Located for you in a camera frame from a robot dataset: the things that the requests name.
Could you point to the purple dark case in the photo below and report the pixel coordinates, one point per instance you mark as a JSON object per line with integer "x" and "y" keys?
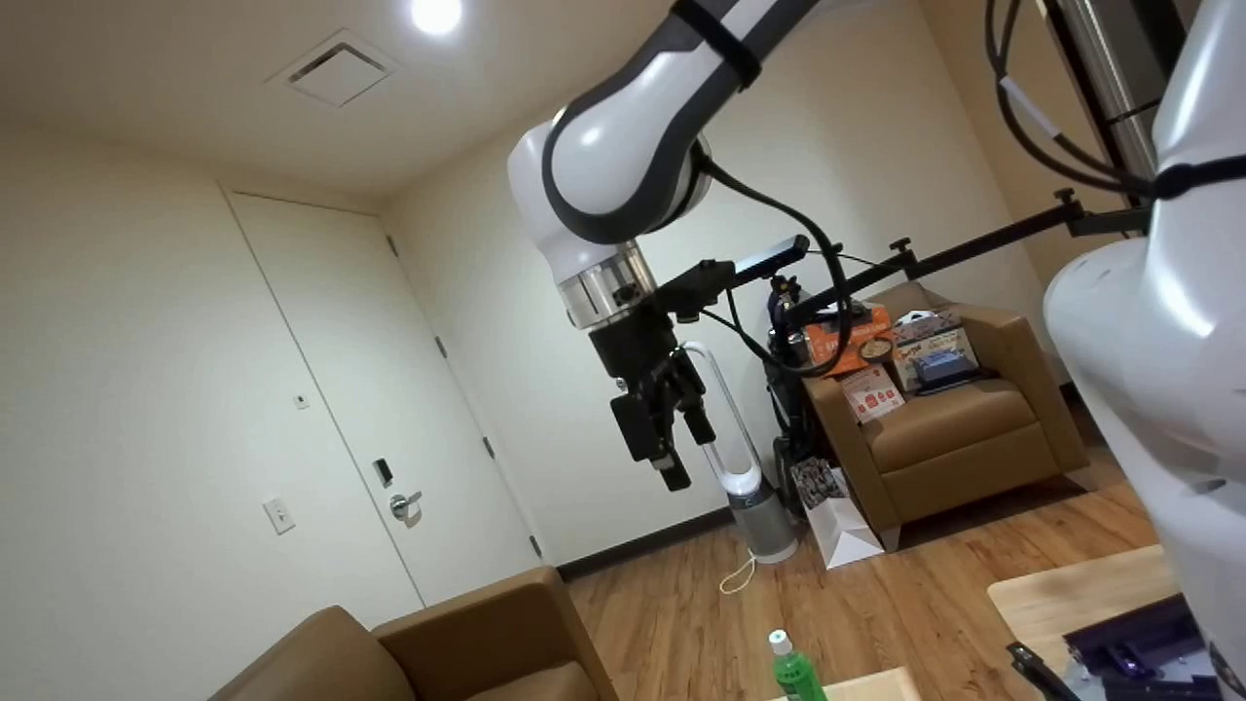
{"x": 1131, "y": 646}

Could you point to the black stereo camera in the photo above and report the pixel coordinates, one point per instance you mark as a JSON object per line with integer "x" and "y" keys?
{"x": 775, "y": 259}

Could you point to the black door lock keypad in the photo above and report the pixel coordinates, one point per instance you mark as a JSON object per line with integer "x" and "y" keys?
{"x": 383, "y": 473}

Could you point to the white room door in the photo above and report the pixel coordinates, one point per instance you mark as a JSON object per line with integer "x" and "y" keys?
{"x": 351, "y": 392}

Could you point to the red and white box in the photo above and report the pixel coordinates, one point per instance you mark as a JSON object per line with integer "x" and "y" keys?
{"x": 873, "y": 396}

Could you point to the round ceiling light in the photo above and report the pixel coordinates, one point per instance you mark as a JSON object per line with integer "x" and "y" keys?
{"x": 434, "y": 13}

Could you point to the black tripod boom stand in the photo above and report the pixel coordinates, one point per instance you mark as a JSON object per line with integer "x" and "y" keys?
{"x": 960, "y": 245}

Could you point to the brown armchair with boxes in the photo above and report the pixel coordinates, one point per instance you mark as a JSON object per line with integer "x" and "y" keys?
{"x": 960, "y": 441}

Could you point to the white paper bag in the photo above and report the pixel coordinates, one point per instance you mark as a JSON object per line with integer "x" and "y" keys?
{"x": 843, "y": 532}

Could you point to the brown leather armchair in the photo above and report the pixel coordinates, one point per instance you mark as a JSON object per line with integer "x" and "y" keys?
{"x": 491, "y": 634}

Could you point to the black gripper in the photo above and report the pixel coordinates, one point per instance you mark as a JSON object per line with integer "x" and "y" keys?
{"x": 639, "y": 349}

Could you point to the white light switch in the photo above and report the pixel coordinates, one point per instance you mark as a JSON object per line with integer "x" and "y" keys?
{"x": 278, "y": 516}

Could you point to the orange box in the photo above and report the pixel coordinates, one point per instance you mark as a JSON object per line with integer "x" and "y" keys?
{"x": 839, "y": 349}

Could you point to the green plastic bottle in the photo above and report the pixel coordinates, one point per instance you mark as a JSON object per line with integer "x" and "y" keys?
{"x": 797, "y": 673}

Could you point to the white tower fan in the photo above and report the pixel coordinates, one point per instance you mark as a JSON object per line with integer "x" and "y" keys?
{"x": 760, "y": 510}

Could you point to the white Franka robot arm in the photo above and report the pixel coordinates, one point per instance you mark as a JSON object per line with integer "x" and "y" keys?
{"x": 626, "y": 141}

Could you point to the square ceiling vent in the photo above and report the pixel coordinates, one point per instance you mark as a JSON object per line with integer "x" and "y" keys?
{"x": 337, "y": 71}

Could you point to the grey blue box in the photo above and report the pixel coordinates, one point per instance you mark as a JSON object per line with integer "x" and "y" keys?
{"x": 935, "y": 357}

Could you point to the dark window frame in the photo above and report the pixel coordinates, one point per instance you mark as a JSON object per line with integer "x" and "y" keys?
{"x": 1104, "y": 63}

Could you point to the black stand leg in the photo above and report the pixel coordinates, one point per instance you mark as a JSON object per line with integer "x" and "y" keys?
{"x": 1038, "y": 673}

